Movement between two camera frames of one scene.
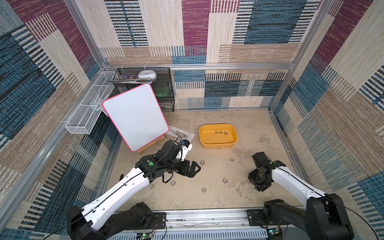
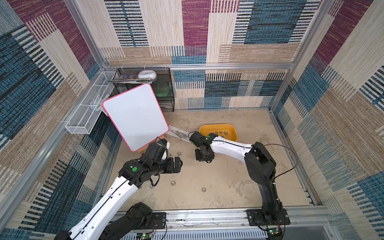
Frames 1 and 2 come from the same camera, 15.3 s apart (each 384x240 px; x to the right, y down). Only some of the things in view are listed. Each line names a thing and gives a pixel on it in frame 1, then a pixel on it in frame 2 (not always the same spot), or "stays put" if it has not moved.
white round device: x=147 y=74 stays put
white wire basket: x=85 y=117 stays put
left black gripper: x=191 y=172 to x=170 y=168
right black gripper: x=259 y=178 to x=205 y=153
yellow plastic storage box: x=218 y=136 stays put
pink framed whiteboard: x=137 y=115 stays put
